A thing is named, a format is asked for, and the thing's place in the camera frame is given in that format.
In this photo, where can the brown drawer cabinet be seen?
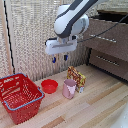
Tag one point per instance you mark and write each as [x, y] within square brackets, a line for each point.
[108, 43]

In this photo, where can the yellow red snack packet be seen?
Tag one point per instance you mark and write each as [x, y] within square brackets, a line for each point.
[77, 77]

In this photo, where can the beige woven folding screen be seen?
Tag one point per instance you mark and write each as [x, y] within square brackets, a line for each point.
[33, 33]

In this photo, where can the pink mug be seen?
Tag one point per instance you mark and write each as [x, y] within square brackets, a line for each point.
[69, 89]

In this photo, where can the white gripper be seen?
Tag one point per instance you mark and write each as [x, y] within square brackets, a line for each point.
[60, 46]

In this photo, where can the orange-red bowl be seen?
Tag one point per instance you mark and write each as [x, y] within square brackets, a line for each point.
[49, 86]

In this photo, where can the red plastic shopping basket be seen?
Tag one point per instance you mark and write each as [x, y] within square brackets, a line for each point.
[20, 98]

